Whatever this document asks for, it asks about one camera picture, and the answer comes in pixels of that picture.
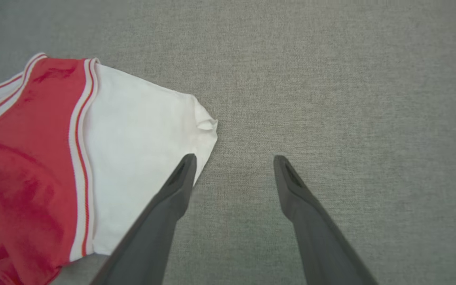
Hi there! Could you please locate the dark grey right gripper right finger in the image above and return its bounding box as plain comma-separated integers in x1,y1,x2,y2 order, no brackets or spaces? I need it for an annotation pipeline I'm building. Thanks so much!
274,155,379,285

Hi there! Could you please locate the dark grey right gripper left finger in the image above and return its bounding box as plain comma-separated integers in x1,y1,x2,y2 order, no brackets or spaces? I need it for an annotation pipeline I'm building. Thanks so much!
89,154,198,285

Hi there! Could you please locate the red and white basketball jersey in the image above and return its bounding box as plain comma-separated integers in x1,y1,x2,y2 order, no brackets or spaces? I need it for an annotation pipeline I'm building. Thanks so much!
0,52,218,285

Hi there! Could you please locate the grey fabric sofa surface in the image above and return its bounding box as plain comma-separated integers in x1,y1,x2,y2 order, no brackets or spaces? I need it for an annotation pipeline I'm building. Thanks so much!
0,0,456,285

